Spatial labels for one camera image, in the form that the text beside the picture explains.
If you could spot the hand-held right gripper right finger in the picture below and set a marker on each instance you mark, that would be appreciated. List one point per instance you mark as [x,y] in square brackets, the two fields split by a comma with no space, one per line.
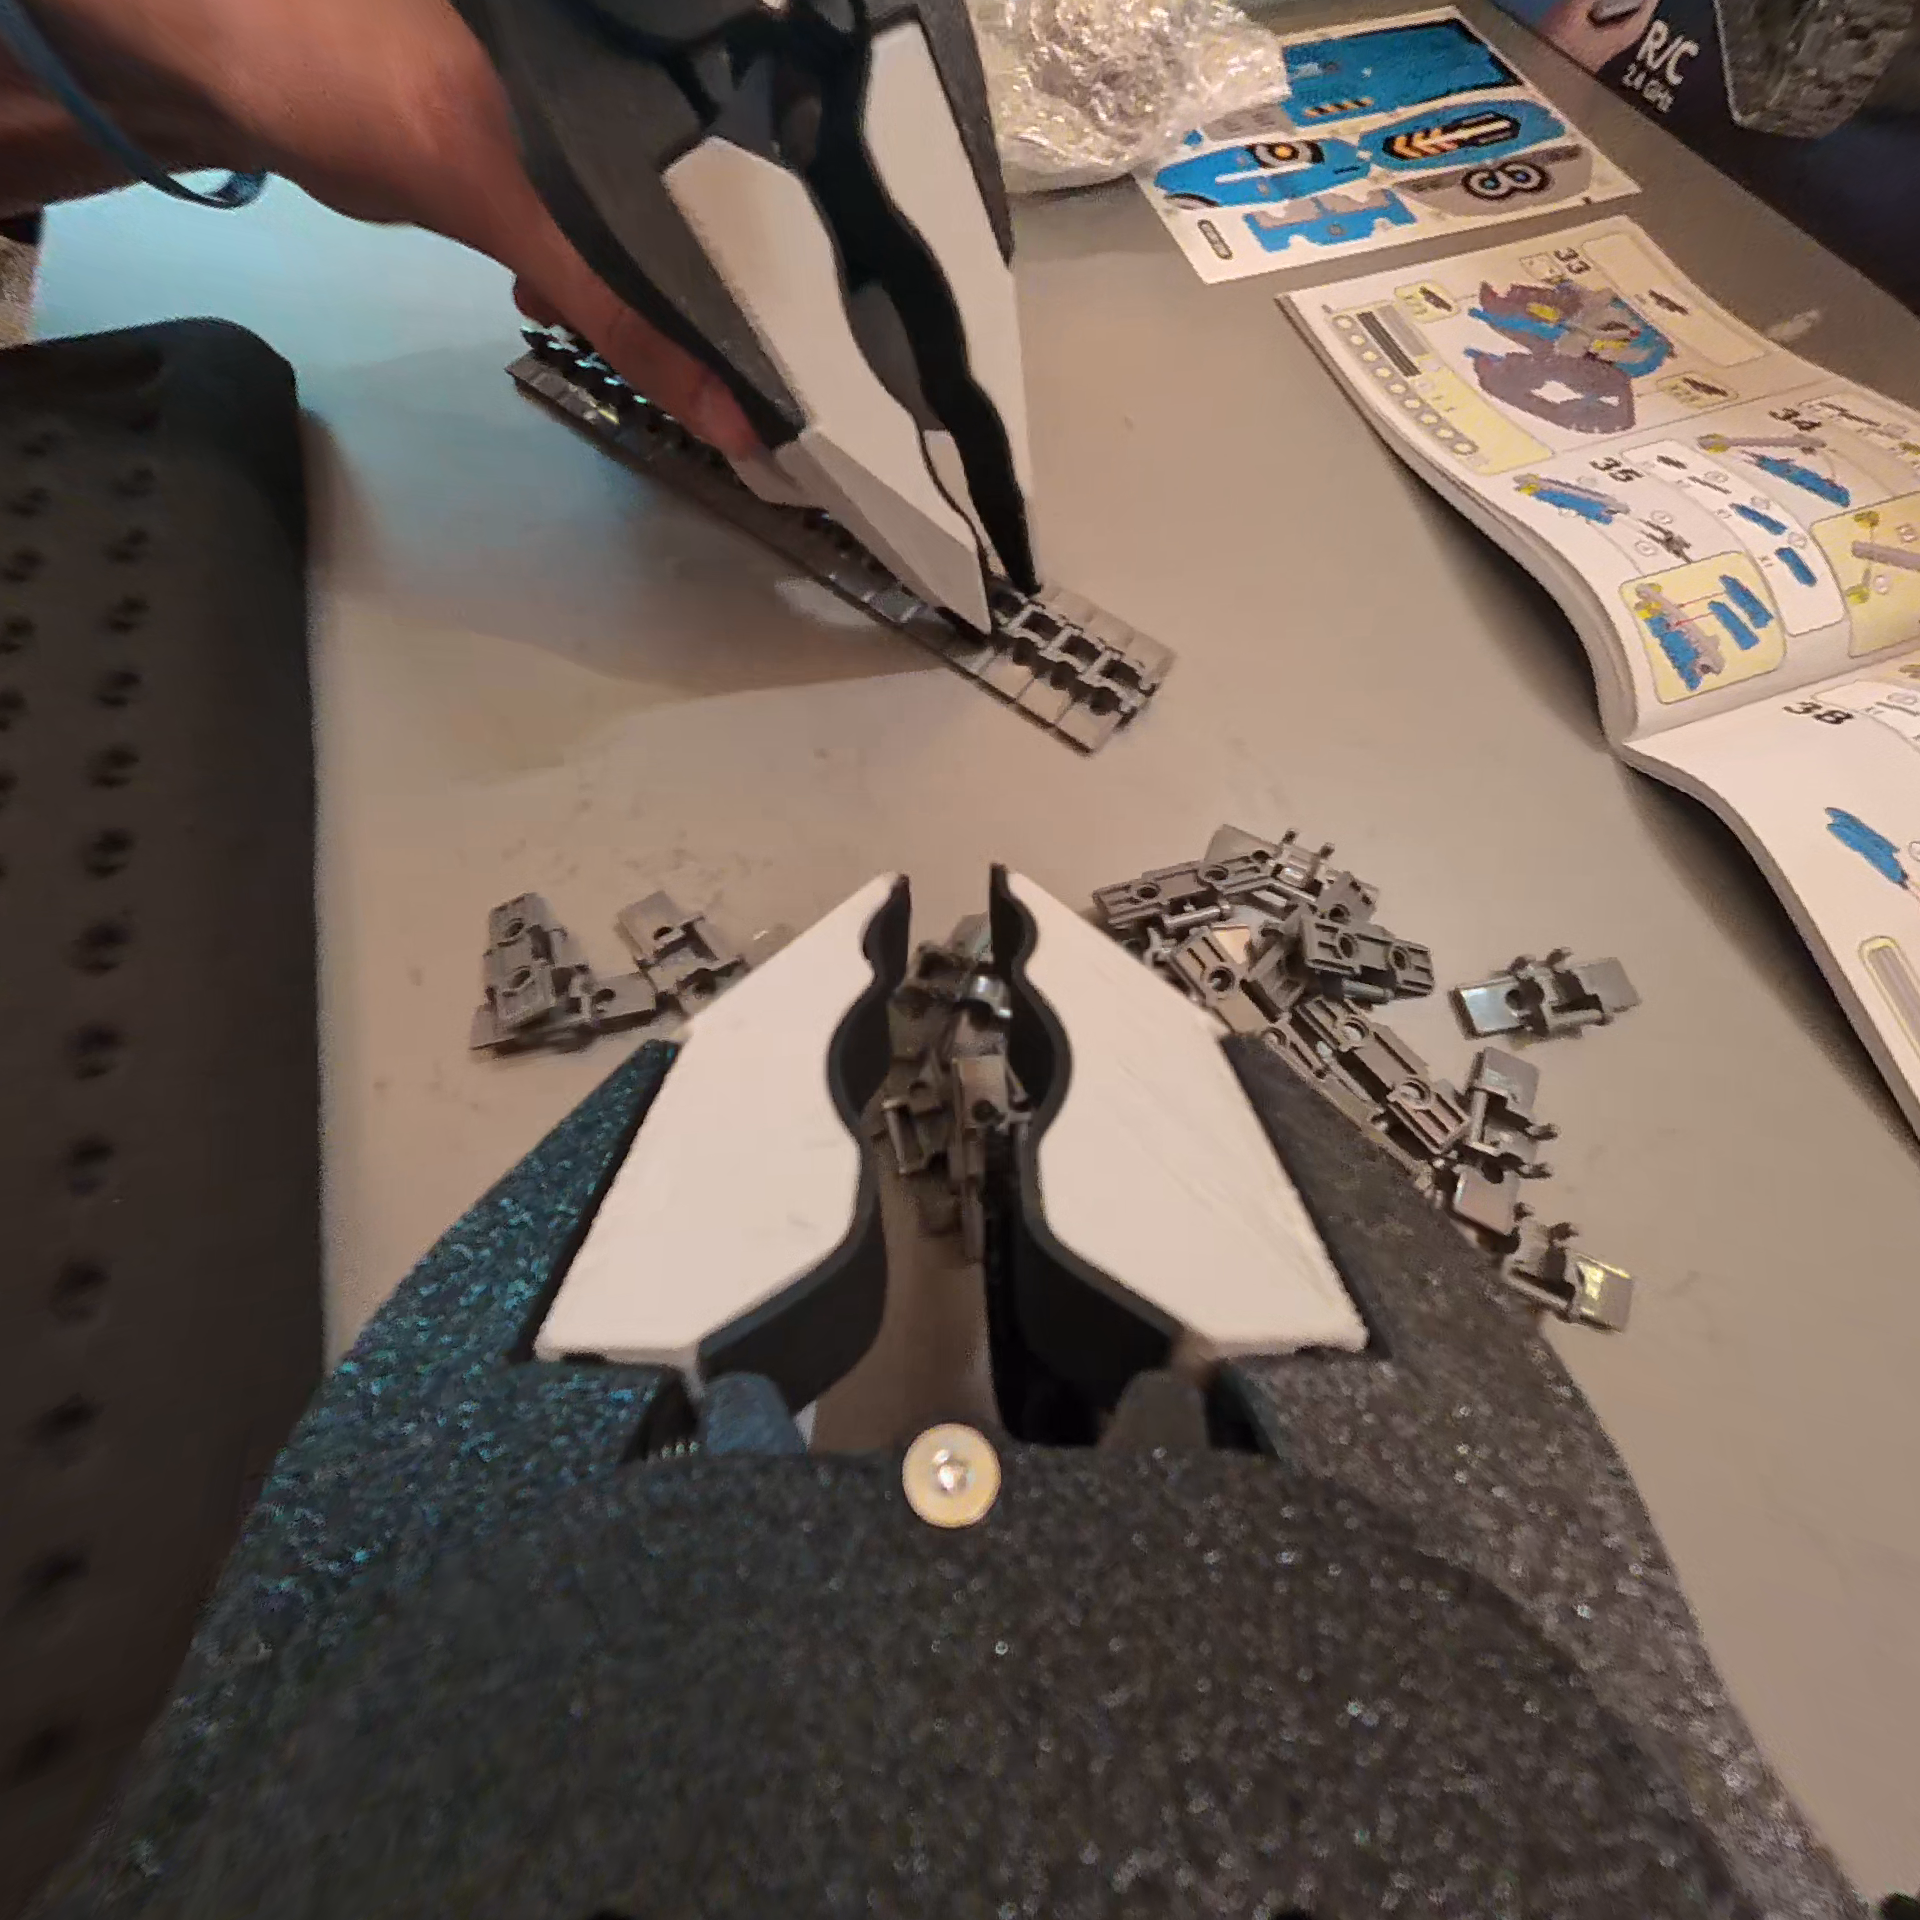
[1199,1199]

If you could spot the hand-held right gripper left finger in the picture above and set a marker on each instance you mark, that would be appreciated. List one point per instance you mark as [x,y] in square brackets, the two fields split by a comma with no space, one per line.
[704,1199]

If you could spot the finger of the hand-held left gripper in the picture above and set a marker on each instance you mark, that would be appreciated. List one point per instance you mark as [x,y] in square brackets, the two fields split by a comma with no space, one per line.
[810,361]
[944,195]

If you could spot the pile of grey track links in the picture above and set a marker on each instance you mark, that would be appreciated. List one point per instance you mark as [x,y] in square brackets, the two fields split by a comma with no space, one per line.
[1349,960]

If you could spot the person's left forearm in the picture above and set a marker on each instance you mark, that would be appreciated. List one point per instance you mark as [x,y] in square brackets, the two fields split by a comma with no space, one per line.
[77,60]

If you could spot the grey desk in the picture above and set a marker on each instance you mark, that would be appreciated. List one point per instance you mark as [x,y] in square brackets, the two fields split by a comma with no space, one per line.
[1275,676]

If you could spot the person's left hand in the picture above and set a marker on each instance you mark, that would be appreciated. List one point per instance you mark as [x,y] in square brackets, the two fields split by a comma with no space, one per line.
[390,120]

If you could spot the crumpled clear plastic bag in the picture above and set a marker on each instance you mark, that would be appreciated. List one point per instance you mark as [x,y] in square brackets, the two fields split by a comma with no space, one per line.
[1112,90]

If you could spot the blue wristband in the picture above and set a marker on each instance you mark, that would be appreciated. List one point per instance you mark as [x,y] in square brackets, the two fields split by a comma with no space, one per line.
[224,195]

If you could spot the blue sticker sheet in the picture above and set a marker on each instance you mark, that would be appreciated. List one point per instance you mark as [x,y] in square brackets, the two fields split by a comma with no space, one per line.
[1349,164]

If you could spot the instruction booklet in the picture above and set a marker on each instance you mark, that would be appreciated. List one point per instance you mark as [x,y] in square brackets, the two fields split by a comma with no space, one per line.
[1500,347]

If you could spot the black perforated chair armrest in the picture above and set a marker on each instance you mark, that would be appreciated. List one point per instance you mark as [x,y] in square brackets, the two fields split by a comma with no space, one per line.
[152,902]

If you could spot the robot kit box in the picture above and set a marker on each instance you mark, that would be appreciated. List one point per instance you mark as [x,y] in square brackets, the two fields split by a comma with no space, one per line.
[1770,60]

